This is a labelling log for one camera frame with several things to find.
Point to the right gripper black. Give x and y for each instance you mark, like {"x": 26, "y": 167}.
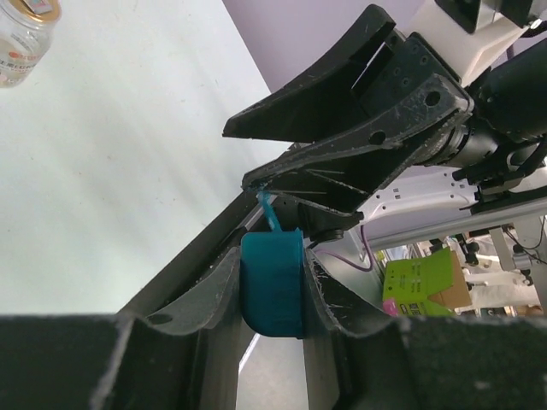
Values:
{"x": 399, "y": 88}

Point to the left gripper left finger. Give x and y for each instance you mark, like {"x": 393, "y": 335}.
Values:
{"x": 184, "y": 356}

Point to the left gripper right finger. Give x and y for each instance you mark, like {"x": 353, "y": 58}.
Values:
{"x": 357, "y": 357}

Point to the teal weekly pill organizer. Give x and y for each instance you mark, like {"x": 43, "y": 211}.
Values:
{"x": 271, "y": 277}

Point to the gold bottle lid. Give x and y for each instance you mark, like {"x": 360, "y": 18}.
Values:
{"x": 46, "y": 11}

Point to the clear pill bottle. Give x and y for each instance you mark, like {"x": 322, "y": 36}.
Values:
{"x": 24, "y": 42}

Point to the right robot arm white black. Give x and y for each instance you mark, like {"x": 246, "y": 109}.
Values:
{"x": 495, "y": 149}

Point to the green cardboard box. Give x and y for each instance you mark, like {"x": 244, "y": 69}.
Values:
{"x": 428, "y": 286}

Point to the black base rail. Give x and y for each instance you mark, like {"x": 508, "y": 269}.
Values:
{"x": 242, "y": 214}

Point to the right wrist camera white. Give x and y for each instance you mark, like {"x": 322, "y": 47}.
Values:
{"x": 469, "y": 36}

